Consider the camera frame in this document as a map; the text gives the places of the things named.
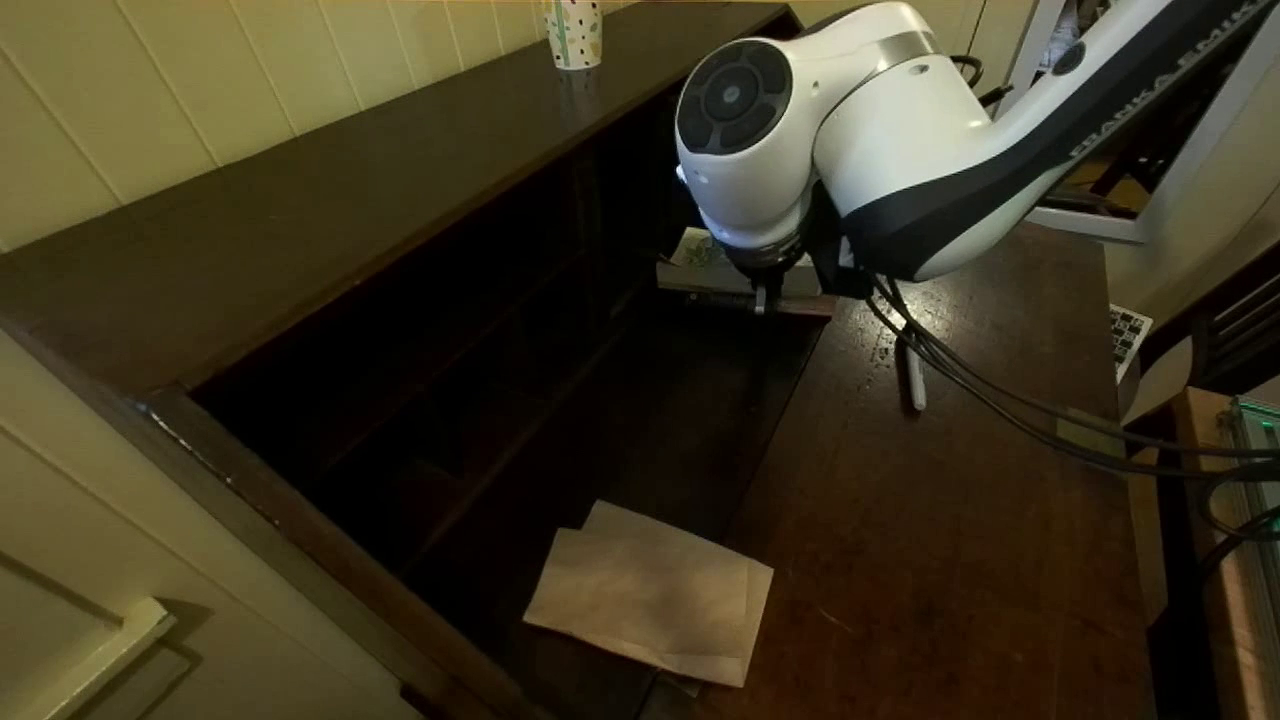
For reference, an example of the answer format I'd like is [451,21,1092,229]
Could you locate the white polka dot paper cup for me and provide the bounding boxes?
[546,0,610,75]

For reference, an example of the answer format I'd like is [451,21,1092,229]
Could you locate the folded beige cloth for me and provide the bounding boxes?
[519,494,779,693]

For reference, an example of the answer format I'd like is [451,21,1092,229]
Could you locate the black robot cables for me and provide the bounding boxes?
[863,272,1280,485]

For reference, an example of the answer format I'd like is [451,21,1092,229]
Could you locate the dark wooden secretary desk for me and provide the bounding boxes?
[0,0,1163,720]

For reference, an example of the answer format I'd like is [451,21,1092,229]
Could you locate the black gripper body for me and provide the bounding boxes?
[724,235,819,291]

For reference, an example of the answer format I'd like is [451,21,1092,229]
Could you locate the light wooden side table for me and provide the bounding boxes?
[1124,385,1280,720]

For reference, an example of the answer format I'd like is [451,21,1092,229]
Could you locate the white marker with black cap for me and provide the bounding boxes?
[893,323,932,414]

